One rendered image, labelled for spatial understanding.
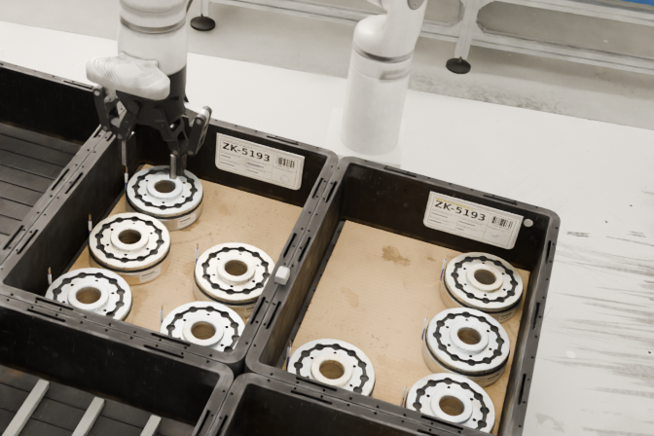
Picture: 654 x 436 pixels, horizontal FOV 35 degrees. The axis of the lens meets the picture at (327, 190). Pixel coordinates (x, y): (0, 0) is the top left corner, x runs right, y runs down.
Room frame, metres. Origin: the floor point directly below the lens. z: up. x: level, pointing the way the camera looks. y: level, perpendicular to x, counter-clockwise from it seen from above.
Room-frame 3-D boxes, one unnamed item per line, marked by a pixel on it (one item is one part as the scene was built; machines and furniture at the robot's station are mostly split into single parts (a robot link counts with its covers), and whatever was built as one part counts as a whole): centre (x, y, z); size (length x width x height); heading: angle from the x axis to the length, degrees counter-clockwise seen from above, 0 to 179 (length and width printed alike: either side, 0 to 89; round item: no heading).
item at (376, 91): (1.33, -0.05, 0.88); 0.09 x 0.09 x 0.17; 7
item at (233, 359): (0.94, 0.17, 0.92); 0.40 x 0.30 x 0.02; 169
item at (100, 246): (0.95, 0.24, 0.86); 0.10 x 0.10 x 0.01
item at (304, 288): (0.88, -0.12, 0.87); 0.40 x 0.30 x 0.11; 169
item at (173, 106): (0.95, 0.21, 1.10); 0.08 x 0.08 x 0.09
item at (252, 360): (0.88, -0.12, 0.92); 0.40 x 0.30 x 0.02; 169
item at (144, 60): (0.93, 0.21, 1.18); 0.11 x 0.09 x 0.06; 168
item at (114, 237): (0.95, 0.24, 0.86); 0.05 x 0.05 x 0.01
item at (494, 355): (0.87, -0.20, 0.86); 0.10 x 0.10 x 0.01
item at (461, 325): (0.87, -0.20, 0.86); 0.05 x 0.05 x 0.01
